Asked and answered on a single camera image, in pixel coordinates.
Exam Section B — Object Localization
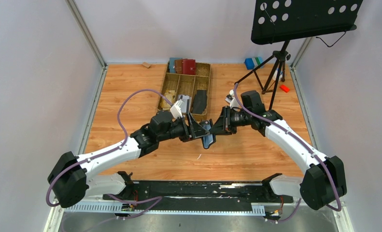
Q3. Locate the silver black cards stack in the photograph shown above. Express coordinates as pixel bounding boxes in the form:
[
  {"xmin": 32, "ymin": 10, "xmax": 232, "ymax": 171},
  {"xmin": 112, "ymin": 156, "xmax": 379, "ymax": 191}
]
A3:
[{"xmin": 178, "ymin": 94, "xmax": 192, "ymax": 113}]

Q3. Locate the green block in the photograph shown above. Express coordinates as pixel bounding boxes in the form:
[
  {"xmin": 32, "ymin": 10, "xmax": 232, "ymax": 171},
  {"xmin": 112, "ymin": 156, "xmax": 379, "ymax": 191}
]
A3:
[{"xmin": 253, "ymin": 57, "xmax": 263, "ymax": 68}]

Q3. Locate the gold cards stack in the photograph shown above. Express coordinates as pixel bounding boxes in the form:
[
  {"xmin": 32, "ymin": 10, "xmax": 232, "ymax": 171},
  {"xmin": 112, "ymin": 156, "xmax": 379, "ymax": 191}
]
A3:
[{"xmin": 161, "ymin": 90, "xmax": 176, "ymax": 110}]

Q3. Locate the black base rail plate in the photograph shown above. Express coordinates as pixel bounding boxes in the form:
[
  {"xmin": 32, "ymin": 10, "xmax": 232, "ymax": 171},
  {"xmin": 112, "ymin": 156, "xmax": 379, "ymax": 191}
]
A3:
[{"xmin": 116, "ymin": 180, "xmax": 294, "ymax": 207}]

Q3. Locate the black card holder with sleeves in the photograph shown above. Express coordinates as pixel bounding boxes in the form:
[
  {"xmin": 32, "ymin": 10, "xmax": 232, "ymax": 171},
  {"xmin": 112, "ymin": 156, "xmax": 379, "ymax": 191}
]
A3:
[{"xmin": 199, "ymin": 119, "xmax": 216, "ymax": 149}]

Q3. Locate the blue block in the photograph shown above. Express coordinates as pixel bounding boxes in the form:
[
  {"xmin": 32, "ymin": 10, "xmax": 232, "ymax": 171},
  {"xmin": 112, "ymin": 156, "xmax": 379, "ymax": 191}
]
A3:
[{"xmin": 244, "ymin": 58, "xmax": 257, "ymax": 70}]

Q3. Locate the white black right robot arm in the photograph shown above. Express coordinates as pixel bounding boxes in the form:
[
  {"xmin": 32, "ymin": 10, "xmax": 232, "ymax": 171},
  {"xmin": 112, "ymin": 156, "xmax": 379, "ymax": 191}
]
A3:
[{"xmin": 209, "ymin": 90, "xmax": 347, "ymax": 211}]

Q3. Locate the woven wicker tray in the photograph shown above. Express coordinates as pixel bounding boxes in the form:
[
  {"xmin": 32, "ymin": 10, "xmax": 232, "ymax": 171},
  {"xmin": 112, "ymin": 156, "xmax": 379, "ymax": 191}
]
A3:
[{"xmin": 161, "ymin": 62, "xmax": 212, "ymax": 121}]

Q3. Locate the small wooden block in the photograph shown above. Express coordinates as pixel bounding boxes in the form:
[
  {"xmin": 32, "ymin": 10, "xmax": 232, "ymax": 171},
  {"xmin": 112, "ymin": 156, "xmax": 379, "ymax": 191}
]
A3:
[{"xmin": 142, "ymin": 62, "xmax": 151, "ymax": 69}]

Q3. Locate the red card wallet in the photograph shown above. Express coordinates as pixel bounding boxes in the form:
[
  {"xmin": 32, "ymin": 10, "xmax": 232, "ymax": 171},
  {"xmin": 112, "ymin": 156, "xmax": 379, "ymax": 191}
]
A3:
[{"xmin": 182, "ymin": 59, "xmax": 196, "ymax": 75}]

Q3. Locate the red block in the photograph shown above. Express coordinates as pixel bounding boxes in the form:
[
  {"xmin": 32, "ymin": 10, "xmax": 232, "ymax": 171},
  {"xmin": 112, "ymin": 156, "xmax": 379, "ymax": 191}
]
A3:
[{"xmin": 280, "ymin": 85, "xmax": 290, "ymax": 93}]

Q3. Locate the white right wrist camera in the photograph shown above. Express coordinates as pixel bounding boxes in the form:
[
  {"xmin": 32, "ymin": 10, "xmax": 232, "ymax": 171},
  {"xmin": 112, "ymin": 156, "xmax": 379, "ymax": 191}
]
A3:
[{"xmin": 225, "ymin": 90, "xmax": 241, "ymax": 110}]

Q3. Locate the black music stand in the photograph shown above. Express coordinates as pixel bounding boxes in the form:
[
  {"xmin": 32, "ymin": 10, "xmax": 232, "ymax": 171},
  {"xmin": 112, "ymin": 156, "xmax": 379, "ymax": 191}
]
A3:
[{"xmin": 248, "ymin": 0, "xmax": 362, "ymax": 109}]

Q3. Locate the white slotted cable duct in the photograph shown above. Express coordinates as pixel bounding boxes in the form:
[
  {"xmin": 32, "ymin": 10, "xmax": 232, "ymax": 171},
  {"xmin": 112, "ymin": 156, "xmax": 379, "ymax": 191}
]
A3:
[{"xmin": 65, "ymin": 198, "xmax": 265, "ymax": 216}]

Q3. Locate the brown card wallet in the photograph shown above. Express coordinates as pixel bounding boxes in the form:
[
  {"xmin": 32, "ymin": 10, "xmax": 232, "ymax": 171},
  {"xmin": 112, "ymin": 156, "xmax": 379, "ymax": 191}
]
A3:
[{"xmin": 174, "ymin": 59, "xmax": 183, "ymax": 74}]

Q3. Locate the blue card wallet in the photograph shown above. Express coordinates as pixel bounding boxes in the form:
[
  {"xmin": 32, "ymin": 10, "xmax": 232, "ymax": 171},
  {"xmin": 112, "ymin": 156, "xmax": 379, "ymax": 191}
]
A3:
[{"xmin": 168, "ymin": 57, "xmax": 182, "ymax": 73}]

